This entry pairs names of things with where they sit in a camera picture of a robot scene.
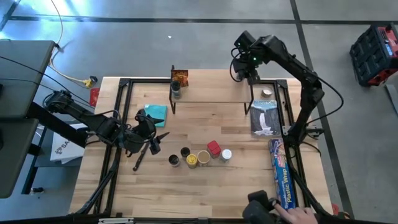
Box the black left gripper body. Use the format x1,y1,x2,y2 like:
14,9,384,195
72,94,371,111
124,109,161,156

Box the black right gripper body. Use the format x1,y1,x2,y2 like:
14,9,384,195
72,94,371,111
233,46,262,77

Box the purple label spice jar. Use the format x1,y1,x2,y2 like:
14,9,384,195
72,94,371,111
168,154,181,168

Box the chili onion jar yellow lid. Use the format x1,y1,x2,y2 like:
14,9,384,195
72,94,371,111
186,154,198,169

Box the furikake jar tan lid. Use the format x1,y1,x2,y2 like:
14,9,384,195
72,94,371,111
197,150,211,167

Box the red spice tin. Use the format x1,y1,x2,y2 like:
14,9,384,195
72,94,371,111
206,140,222,159

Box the bagel seasoning jar white lid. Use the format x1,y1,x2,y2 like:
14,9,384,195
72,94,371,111
220,149,233,163

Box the wooden shelf black legs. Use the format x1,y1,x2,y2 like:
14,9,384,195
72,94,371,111
169,65,254,115

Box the teal cloth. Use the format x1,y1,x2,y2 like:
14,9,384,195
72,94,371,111
144,104,168,128

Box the black knife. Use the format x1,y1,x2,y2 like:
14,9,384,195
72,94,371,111
132,141,149,172

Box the teal label jar black lid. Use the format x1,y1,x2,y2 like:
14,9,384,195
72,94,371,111
170,80,183,100

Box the waterfall cover book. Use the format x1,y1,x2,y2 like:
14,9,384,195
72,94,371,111
250,99,282,137

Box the orange seasoning packet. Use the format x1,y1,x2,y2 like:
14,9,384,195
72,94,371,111
170,69,190,88

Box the red tag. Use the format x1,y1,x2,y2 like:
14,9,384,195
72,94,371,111
89,88,101,107

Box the white paper bag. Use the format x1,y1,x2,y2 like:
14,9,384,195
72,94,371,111
49,123,86,165

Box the blue plastic wrap box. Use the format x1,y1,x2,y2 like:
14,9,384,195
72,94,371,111
268,138,297,212

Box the black bulky device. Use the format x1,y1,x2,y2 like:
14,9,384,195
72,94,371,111
242,190,281,224

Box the red black tool case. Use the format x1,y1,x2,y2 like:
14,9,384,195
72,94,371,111
349,23,398,87

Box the grey desk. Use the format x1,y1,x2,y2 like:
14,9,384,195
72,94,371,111
0,40,56,199

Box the grey floor plate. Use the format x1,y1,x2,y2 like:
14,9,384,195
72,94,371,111
384,83,398,116

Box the person's hand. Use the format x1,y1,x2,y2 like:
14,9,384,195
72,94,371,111
273,203,318,224

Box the black looped gripper cable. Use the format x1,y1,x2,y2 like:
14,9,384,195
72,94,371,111
229,48,246,83

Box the black metal table frame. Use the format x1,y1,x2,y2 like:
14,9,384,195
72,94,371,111
74,77,340,218

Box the silver metal bracket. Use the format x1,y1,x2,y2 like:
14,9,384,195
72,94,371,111
98,217,134,224

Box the yellow cable with plug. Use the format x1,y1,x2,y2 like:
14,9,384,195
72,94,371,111
49,0,98,89

